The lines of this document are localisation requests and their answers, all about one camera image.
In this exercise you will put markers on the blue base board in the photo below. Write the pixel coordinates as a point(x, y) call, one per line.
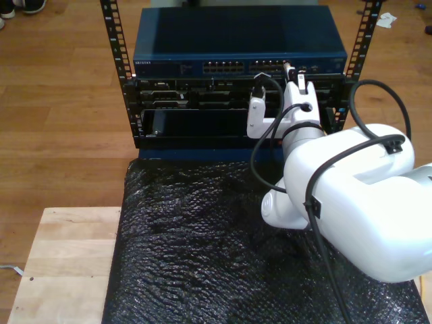
point(202, 154)

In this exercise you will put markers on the dark blue shoe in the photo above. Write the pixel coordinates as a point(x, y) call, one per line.
point(33, 6)

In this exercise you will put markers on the black bubble mat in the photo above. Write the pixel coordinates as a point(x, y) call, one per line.
point(202, 263)

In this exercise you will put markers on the black perforated rack post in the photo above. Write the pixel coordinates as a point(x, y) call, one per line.
point(114, 33)
point(366, 23)

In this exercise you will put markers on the black rack server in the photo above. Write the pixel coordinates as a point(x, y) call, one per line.
point(162, 96)

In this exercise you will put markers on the blue network switch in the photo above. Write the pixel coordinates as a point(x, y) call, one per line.
point(236, 30)

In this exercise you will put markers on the white crumpled paper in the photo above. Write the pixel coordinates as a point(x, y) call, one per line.
point(386, 21)

